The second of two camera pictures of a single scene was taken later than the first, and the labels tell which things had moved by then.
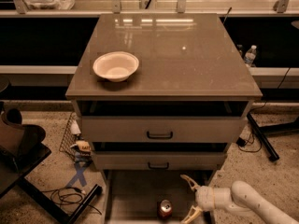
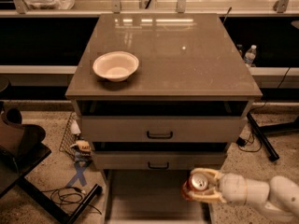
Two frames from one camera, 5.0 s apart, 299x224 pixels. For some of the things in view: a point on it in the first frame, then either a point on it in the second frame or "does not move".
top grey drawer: x=163 y=129 does not move
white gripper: x=204 y=197 -> x=233 y=187
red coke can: x=164 y=209 -> x=195 y=182
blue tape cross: x=79 y=175 does not move
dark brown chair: x=21 y=147 does not move
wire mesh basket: x=68 y=139 does not move
